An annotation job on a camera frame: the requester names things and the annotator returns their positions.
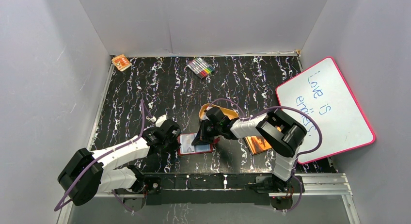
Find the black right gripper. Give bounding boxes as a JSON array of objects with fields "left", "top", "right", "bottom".
[{"left": 192, "top": 120, "right": 221, "bottom": 146}]

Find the small orange card box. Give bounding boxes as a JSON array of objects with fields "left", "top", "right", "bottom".
[{"left": 111, "top": 54, "right": 131, "bottom": 71}]

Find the black aluminium base frame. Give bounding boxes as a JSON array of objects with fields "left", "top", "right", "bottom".
[{"left": 64, "top": 173, "right": 354, "bottom": 212}]

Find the silver VIP card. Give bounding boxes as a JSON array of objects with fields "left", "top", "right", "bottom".
[{"left": 180, "top": 133, "right": 199, "bottom": 155}]

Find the pink framed whiteboard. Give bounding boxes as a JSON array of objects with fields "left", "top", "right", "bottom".
[{"left": 276, "top": 57, "right": 376, "bottom": 164}]

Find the yellow oval tray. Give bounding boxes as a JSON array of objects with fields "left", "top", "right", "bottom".
[{"left": 198, "top": 103, "right": 239, "bottom": 120}]

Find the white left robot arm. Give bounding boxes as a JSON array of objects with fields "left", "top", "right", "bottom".
[{"left": 57, "top": 116, "right": 181, "bottom": 206}]

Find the pack of coloured markers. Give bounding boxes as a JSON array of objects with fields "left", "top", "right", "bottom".
[{"left": 187, "top": 57, "right": 215, "bottom": 79}]

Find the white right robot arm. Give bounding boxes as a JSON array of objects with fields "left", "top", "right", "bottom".
[{"left": 191, "top": 107, "right": 307, "bottom": 192}]

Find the red leather card holder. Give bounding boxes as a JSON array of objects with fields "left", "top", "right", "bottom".
[{"left": 178, "top": 133, "right": 213, "bottom": 156}]

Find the orange paperback book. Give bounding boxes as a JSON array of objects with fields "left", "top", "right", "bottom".
[{"left": 244, "top": 136, "right": 272, "bottom": 155}]

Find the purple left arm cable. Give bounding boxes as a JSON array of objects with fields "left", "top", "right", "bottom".
[{"left": 54, "top": 98, "right": 155, "bottom": 213}]

